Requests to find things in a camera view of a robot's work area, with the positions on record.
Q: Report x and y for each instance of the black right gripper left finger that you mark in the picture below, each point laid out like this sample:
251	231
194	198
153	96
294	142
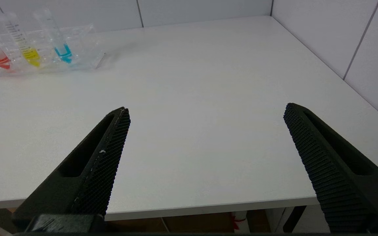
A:
94	177

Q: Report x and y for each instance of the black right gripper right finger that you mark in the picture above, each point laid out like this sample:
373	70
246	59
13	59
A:
333	170

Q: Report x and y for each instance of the test tube with blue pigment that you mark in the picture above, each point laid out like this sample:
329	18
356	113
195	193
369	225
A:
63	52

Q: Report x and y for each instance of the test tube with yellow pigment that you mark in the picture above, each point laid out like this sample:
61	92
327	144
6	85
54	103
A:
30	54

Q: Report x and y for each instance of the clear acrylic test tube rack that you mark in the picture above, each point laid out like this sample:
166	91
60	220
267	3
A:
84	49

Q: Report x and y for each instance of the black table leg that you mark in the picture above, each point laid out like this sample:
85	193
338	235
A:
293	219

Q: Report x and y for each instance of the white object with red ribbon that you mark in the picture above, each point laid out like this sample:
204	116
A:
239	221

